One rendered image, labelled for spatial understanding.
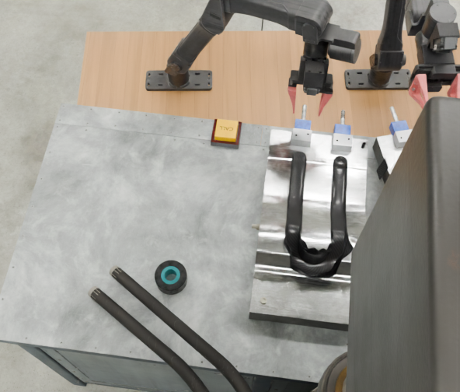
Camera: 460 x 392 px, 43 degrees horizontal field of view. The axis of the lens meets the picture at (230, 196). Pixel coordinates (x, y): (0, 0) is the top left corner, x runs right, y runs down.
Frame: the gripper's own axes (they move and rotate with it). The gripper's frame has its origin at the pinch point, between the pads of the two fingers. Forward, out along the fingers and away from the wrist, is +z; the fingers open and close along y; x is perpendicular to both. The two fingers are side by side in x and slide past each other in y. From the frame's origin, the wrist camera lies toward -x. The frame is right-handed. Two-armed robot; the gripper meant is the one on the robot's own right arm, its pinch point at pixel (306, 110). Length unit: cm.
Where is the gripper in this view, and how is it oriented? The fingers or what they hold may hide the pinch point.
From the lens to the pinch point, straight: 150.4
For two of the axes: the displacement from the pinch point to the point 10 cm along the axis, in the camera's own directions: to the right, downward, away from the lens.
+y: 9.9, 1.1, -0.6
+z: -0.6, 8.3, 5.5
